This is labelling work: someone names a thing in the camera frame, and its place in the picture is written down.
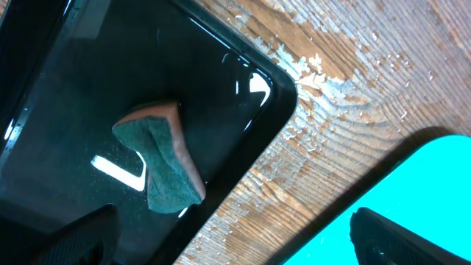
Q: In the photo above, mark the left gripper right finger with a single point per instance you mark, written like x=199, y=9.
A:
x=378, y=240

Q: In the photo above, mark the black plastic tray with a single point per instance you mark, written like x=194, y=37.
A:
x=71, y=69

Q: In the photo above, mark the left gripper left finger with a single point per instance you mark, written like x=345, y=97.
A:
x=91, y=239

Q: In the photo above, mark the teal plastic tray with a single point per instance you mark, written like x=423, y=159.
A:
x=428, y=194

